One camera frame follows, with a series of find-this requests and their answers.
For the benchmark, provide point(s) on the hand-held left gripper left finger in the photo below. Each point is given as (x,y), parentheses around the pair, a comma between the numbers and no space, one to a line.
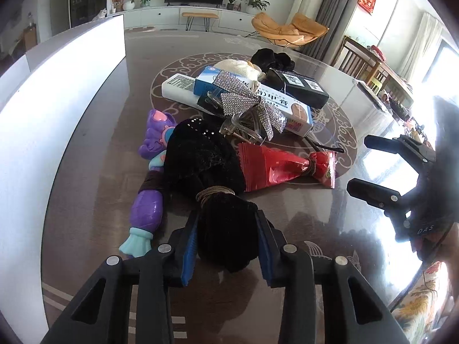
(189,254)

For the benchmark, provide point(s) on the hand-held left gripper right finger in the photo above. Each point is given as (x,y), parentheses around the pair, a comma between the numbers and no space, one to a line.
(265,254)

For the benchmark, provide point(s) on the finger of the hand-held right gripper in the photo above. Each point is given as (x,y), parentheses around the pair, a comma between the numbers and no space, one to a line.
(376,195)
(394,146)

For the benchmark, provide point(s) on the black fuzzy rhinestone hair accessory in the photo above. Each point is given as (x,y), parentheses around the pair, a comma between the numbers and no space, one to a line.
(208,165)

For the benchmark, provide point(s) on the clear plastic claw clip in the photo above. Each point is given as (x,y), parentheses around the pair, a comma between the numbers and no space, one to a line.
(247,130)

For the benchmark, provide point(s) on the silver rhinestone bow hair clip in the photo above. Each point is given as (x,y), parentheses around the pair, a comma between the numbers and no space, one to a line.
(244,104)

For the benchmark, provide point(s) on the black velvet scrunchie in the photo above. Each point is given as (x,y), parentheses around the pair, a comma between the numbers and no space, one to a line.
(269,57)

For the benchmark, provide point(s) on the remote control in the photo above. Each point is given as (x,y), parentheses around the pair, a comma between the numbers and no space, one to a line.
(373,96)

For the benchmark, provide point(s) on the purple and teal plastic toy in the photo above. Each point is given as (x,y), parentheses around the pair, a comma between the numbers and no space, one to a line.
(147,208)

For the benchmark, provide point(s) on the black bobby pin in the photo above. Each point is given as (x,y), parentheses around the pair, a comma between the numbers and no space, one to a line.
(328,147)

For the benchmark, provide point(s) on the red snack packet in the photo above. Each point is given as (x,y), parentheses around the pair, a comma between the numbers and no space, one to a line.
(269,168)

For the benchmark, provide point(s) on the wooden dining chair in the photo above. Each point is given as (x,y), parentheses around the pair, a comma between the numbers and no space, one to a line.
(353,57)

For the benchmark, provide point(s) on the blue and white medicine box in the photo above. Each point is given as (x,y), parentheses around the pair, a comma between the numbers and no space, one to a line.
(294,113)

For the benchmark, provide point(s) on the black cardboard box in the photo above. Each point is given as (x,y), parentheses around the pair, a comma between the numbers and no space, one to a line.
(304,89)

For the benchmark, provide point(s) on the floral seat cushion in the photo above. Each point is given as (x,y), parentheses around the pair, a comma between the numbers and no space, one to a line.
(423,301)

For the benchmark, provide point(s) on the grey curtain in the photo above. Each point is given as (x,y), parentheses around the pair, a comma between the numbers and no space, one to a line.
(337,10)

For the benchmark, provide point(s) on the orange lounge chair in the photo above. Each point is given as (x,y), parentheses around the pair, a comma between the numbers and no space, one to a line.
(283,28)

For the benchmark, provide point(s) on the white power bank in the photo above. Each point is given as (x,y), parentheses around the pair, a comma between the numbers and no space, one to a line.
(177,86)

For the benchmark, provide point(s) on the large leafy potted plant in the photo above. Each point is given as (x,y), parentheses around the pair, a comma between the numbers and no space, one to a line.
(255,1)

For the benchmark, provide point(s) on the small potted plant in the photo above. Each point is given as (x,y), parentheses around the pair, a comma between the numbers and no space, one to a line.
(231,1)

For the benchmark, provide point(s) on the wooden bench with metal legs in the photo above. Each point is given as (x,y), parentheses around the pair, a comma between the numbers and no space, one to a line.
(199,15)

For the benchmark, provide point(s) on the white television cabinet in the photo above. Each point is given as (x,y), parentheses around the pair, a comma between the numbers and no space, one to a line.
(154,16)

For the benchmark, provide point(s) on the cat figurine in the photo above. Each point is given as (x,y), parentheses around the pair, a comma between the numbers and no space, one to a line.
(100,14)

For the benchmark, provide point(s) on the red wall decoration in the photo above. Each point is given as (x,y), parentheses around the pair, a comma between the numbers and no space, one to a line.
(367,0)

